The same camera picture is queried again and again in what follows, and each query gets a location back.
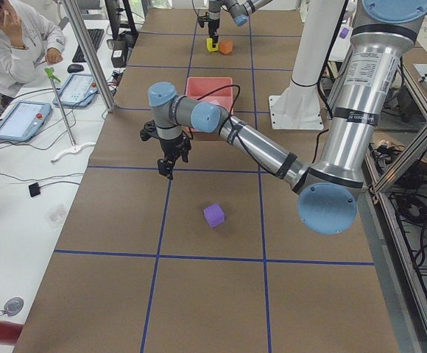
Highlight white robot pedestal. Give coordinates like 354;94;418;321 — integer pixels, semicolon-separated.
269;0;347;130

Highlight round metal disc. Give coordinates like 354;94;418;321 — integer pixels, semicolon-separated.
0;296;24;317

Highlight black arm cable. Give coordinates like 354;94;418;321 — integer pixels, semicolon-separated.
187;84;262;166

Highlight blue teach pendant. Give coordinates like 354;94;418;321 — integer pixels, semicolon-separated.
57;73;99;108
0;101;52;142

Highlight aluminium frame rack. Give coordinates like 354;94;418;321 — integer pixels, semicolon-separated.
364;46;427;352

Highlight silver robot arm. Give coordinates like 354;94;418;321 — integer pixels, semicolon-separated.
197;0;271;51
140;1;427;235

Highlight far blue teach pendant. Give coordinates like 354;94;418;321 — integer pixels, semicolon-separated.
57;73;99;108

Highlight orange foam block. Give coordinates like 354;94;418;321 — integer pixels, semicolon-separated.
219;40;234;55

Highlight silver stand with green clip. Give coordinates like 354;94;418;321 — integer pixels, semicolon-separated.
44;67;96;164

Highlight black computer mouse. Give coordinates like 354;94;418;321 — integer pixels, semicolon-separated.
67;63;85;74

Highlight black box with label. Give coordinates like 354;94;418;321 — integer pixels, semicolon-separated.
111;34;137;68

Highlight near blue teach pendant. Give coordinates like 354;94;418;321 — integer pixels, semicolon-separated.
0;101;52;142

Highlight pink plastic bin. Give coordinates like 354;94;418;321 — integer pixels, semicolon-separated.
183;76;235;142

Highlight person in white hoodie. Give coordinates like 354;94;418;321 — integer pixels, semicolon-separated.
0;1;66;98

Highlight black keyboard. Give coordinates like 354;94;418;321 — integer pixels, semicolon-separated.
71;28;105;63

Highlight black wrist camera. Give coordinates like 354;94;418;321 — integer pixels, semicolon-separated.
139;120;160;142
197;15;209;28

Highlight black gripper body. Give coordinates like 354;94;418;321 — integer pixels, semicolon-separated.
160;135;191;163
206;11;221;34

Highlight yellow foam block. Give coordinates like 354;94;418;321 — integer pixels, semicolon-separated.
206;38;219;52

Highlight purple foam block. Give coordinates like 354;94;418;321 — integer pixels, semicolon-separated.
203;203;225;228

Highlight aluminium frame post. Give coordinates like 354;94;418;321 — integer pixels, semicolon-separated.
62;0;115;113

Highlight small black square device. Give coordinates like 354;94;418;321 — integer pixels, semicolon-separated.
28;182;41;198

